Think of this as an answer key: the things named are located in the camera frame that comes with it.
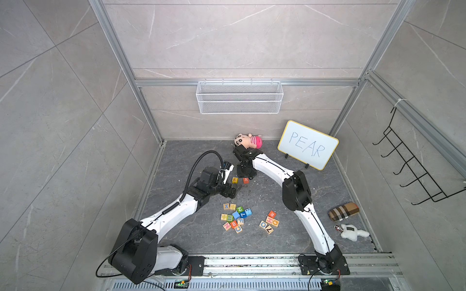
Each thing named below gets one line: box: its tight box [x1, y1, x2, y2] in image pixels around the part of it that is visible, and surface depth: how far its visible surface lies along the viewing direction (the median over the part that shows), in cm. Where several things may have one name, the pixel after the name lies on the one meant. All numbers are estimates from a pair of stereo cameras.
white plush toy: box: [333, 223, 371, 242], surface depth 81 cm
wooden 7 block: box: [264, 224, 274, 235], surface depth 84 cm
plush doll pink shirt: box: [234, 133, 263, 150], surface depth 113 cm
